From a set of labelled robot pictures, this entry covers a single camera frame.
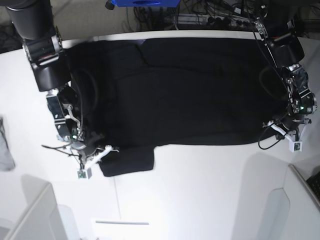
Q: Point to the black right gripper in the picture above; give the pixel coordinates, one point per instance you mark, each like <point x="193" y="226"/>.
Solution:
<point x="90" y="147"/>

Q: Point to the white power strip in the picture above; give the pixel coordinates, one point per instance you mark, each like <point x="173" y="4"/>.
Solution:
<point x="208" y="20"/>

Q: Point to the black T-shirt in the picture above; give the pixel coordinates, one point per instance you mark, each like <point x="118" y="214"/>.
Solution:
<point x="182" y="91"/>

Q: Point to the white bin lower right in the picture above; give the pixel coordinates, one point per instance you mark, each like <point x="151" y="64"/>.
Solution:
<point x="292" y="212"/>

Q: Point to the black keyboard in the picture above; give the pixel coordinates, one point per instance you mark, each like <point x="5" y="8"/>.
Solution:
<point x="314" y="183"/>

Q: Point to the blue box at top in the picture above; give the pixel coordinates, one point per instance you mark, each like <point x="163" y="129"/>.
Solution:
<point x="145" y="3"/>

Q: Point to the white bin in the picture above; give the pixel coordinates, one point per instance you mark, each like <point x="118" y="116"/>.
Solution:
<point x="41" y="220"/>
<point x="292" y="212"/>

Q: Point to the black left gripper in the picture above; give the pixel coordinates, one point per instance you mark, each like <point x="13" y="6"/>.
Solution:
<point x="292" y="122"/>

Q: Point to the white bin lower left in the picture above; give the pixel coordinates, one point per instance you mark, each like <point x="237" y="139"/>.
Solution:
<point x="41" y="220"/>

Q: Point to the grey cloth at left edge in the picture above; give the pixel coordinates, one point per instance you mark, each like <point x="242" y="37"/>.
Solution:
<point x="6" y="160"/>

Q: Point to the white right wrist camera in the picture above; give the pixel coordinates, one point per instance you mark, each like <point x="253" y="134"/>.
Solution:
<point x="87" y="167"/>

